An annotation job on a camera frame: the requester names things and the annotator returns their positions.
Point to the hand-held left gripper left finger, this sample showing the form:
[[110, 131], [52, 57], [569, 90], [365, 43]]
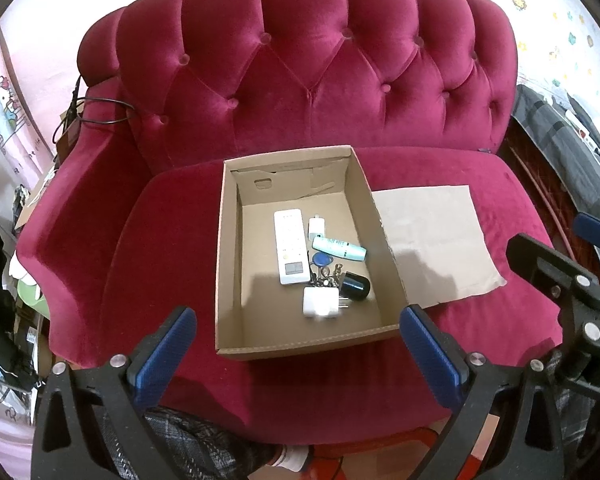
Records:
[[165, 355]]

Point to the glossy black ball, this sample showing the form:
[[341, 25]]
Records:
[[355, 286]]

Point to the bunch of metal keys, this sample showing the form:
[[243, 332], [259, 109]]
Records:
[[325, 277]]

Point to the green and white plush toy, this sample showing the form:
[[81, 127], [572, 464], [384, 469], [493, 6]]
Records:
[[30, 295]]

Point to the person's left leg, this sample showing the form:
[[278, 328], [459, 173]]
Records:
[[195, 440]]

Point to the person's leg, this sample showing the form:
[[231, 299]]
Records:
[[580, 425], [195, 440]]

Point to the light blue tube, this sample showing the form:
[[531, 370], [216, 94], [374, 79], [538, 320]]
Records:
[[337, 247]]

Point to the white sock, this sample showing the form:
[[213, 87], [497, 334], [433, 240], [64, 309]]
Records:
[[295, 458]]

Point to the red plastic stool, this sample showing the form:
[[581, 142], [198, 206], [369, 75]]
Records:
[[380, 455]]

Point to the grey plaid cloth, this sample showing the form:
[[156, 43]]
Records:
[[555, 135]]

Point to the white power adapter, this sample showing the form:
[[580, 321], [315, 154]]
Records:
[[319, 302]]

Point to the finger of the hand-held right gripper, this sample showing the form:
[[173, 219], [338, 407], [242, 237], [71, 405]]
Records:
[[597, 230], [545, 265]]

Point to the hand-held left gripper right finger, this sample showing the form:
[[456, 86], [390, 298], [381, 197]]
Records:
[[430, 355]]

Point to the blue round sticker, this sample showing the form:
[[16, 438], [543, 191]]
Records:
[[320, 260]]

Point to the pink printed curtain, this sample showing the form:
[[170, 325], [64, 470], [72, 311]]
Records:
[[5, 110]]

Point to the red tufted velvet sofa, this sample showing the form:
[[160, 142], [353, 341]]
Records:
[[305, 60]]

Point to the cardboard box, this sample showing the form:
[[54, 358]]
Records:
[[260, 240]]

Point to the small white charger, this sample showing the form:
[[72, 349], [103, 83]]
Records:
[[316, 230]]

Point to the person's right leg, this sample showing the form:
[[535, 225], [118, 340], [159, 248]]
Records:
[[580, 425]]

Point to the flat cardboard sheet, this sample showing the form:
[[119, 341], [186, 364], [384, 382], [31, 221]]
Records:
[[430, 230]]

